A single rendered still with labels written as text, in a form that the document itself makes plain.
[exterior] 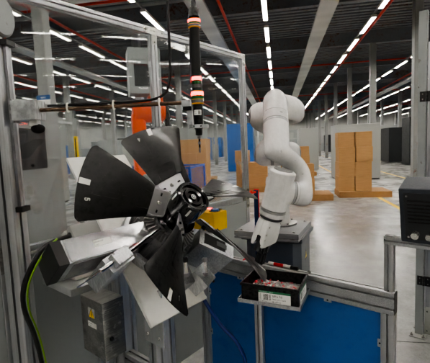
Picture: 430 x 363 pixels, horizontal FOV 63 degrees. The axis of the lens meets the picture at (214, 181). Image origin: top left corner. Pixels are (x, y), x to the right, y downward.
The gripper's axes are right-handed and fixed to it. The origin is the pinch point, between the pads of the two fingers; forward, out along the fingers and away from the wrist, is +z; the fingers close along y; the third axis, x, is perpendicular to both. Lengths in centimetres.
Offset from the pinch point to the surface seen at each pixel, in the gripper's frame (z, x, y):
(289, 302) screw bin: 13.6, 11.7, -6.7
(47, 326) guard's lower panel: 63, -75, 35
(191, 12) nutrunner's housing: -74, -43, 9
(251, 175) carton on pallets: 200, -483, -763
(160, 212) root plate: -10.3, -26.2, 24.5
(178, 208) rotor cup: -13.7, -20.6, 22.4
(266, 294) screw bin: 14.5, 3.4, -4.6
